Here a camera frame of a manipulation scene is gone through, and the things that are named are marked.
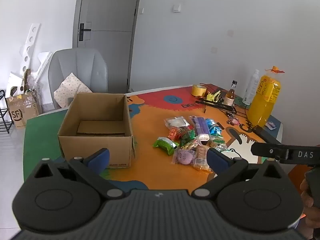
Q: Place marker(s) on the person's right hand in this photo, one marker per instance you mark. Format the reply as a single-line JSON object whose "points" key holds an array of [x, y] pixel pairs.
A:
{"points": [[305, 195]]}

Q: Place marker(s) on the black shoe rack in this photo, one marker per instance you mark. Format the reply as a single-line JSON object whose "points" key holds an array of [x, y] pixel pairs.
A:
{"points": [[5, 120]]}

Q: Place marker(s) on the round purple snack packet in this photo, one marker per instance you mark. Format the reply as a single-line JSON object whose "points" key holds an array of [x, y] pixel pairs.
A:
{"points": [[184, 157]]}

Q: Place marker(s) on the small pink item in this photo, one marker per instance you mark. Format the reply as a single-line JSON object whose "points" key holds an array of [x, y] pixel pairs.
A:
{"points": [[235, 122]]}

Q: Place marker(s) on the small brown glass bottle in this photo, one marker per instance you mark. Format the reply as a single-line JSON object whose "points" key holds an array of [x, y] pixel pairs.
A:
{"points": [[229, 96]]}

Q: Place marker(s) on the white foam sheet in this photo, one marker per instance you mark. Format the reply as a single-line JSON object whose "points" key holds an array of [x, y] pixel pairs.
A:
{"points": [[45, 62]]}

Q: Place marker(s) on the grey door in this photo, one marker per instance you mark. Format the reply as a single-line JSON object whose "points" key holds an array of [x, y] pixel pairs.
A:
{"points": [[107, 17]]}

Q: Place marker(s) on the clear cracker packet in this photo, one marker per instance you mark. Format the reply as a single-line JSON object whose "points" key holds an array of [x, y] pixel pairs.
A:
{"points": [[216, 143]]}

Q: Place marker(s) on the blue snack packet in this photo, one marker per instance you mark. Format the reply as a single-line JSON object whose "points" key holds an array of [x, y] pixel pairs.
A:
{"points": [[215, 131]]}

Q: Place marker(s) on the small pale packet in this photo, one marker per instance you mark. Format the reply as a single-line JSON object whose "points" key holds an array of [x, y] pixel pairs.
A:
{"points": [[270, 125]]}

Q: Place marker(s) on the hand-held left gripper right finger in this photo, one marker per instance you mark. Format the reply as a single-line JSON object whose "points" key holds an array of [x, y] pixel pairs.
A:
{"points": [[215, 158]]}

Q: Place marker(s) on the dark green snack packet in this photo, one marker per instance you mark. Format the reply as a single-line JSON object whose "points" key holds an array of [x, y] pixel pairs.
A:
{"points": [[188, 136]]}

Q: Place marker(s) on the printed brown cardboard box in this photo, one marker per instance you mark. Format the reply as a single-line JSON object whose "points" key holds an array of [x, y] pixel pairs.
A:
{"points": [[22, 112]]}

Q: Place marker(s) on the red orange snack packet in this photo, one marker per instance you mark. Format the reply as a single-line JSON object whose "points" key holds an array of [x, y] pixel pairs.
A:
{"points": [[173, 133]]}

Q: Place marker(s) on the yellow nut snack packet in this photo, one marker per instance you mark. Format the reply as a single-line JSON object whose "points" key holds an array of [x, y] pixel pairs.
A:
{"points": [[191, 143]]}

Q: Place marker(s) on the white spray bottle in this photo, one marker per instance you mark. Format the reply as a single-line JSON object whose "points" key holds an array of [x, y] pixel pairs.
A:
{"points": [[251, 87]]}

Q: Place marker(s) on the dotted cream pillow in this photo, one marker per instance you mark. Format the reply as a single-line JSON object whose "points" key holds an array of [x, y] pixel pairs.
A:
{"points": [[67, 87]]}

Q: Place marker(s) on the white foam piece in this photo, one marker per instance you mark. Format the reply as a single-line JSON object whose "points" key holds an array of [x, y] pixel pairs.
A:
{"points": [[13, 82]]}

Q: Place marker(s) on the orange juice bottle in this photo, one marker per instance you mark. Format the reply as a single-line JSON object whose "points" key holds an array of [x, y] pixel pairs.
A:
{"points": [[262, 105]]}

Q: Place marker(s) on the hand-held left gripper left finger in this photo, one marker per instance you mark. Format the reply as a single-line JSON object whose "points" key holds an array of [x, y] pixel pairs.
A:
{"points": [[98, 158]]}

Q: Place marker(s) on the long purple snack packet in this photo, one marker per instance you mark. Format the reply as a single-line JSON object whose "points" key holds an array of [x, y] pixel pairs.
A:
{"points": [[200, 127]]}

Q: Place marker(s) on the grey chair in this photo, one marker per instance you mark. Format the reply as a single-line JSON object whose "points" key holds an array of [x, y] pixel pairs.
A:
{"points": [[77, 62]]}

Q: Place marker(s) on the small black box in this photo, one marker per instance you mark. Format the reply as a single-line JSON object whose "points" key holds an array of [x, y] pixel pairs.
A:
{"points": [[258, 130]]}

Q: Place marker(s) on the orange biscuit packet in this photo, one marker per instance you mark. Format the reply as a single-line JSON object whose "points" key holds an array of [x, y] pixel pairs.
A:
{"points": [[200, 158]]}

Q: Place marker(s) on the yellow green wrapper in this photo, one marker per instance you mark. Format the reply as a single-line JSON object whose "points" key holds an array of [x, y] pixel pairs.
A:
{"points": [[213, 96]]}

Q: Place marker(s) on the small shiny blue packet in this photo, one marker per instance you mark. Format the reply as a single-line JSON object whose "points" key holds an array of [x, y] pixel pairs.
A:
{"points": [[210, 123]]}

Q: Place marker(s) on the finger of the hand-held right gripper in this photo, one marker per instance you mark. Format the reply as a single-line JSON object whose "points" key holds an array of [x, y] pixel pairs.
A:
{"points": [[272, 139], [265, 150]]}

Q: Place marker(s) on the yellow tape roll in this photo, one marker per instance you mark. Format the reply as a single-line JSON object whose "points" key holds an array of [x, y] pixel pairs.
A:
{"points": [[198, 90]]}

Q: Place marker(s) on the white light switch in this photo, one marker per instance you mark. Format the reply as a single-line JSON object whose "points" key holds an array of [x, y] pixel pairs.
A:
{"points": [[176, 7]]}

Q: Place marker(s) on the clear plastic wrap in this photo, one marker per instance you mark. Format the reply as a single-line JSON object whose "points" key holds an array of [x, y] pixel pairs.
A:
{"points": [[32, 85]]}

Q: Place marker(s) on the colourful printed table mat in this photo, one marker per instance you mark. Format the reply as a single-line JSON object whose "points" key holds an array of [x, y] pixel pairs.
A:
{"points": [[155, 165]]}

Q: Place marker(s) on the white foam board with holes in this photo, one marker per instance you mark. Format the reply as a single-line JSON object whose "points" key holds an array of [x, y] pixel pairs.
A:
{"points": [[30, 40]]}

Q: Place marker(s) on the black metal stand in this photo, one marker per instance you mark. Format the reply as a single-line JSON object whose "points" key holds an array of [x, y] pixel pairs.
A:
{"points": [[220, 106]]}

